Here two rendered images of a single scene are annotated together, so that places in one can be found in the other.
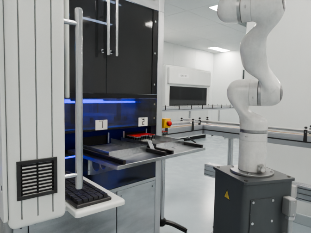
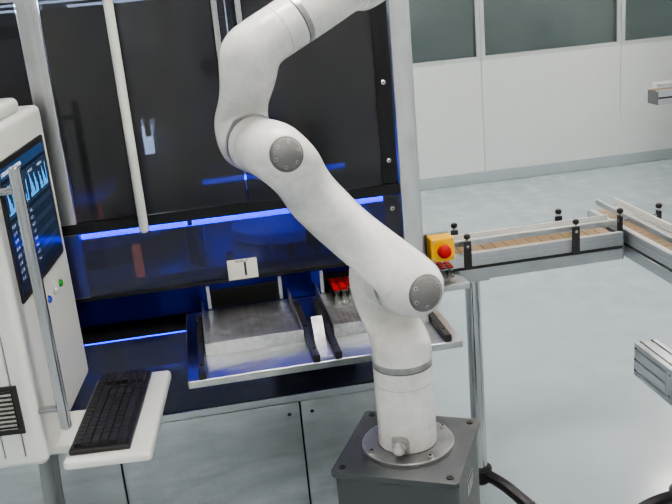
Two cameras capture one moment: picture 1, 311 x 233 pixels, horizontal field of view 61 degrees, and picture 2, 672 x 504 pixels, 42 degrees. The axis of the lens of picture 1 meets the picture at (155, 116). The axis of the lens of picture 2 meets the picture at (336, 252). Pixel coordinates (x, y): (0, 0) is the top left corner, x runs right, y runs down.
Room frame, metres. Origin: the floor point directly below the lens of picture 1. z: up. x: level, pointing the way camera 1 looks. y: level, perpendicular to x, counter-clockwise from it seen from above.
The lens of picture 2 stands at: (-0.14, -1.32, 1.80)
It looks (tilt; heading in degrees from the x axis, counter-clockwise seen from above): 18 degrees down; 37
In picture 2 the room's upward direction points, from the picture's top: 5 degrees counter-clockwise
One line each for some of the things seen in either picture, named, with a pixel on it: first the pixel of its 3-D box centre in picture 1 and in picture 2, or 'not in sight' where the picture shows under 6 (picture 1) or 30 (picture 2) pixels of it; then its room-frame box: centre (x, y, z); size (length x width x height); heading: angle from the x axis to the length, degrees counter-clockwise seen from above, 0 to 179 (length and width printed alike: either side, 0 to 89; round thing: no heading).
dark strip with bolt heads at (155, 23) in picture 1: (154, 68); (385, 119); (1.91, 0.01, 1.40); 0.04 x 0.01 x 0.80; 135
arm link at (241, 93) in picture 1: (247, 105); (389, 302); (1.22, -0.42, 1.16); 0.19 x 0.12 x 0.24; 63
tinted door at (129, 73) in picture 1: (133, 49); (314, 87); (1.78, 0.15, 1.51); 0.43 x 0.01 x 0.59; 135
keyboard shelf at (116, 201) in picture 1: (67, 193); (106, 417); (1.07, 0.36, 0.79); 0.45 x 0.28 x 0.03; 40
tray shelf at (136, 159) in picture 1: (139, 150); (314, 329); (1.60, 0.09, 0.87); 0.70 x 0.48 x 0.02; 135
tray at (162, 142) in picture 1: (152, 140); (368, 302); (1.77, 0.02, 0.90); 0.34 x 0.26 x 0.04; 45
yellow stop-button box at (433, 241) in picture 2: (164, 122); (439, 246); (2.03, -0.07, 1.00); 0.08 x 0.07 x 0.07; 45
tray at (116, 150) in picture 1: (110, 147); (250, 319); (1.53, 0.26, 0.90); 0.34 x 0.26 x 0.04; 45
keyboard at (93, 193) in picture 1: (72, 186); (113, 407); (1.08, 0.34, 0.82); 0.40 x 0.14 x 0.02; 40
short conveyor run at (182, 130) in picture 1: (174, 127); (514, 244); (2.33, -0.17, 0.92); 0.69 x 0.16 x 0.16; 135
